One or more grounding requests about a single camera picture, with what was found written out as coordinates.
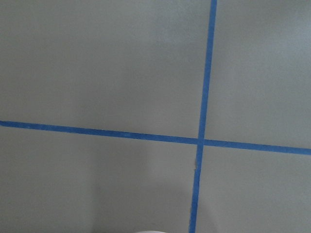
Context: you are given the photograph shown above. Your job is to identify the light blue cup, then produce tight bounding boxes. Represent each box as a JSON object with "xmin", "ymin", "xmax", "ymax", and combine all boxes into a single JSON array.
[{"xmin": 135, "ymin": 230, "xmax": 163, "ymax": 233}]

